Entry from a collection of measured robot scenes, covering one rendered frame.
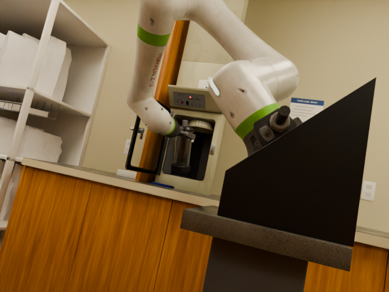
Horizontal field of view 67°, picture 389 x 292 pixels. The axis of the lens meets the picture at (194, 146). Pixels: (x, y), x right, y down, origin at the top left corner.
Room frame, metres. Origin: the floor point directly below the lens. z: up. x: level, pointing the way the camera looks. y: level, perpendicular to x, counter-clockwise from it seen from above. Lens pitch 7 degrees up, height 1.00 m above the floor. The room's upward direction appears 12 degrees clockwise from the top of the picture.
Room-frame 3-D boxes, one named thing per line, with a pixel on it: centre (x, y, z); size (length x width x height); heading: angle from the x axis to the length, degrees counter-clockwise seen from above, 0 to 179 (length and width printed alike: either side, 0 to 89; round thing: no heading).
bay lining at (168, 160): (1.81, 0.00, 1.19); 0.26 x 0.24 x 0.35; 73
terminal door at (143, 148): (1.58, 0.25, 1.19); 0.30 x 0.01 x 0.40; 156
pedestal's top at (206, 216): (0.73, -0.20, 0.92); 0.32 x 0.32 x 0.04; 74
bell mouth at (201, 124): (1.78, -0.01, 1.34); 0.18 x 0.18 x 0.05
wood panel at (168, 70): (1.91, 0.20, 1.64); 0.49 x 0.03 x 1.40; 163
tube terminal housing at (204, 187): (1.81, 0.00, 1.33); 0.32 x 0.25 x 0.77; 73
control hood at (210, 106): (1.64, 0.05, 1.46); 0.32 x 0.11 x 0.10; 73
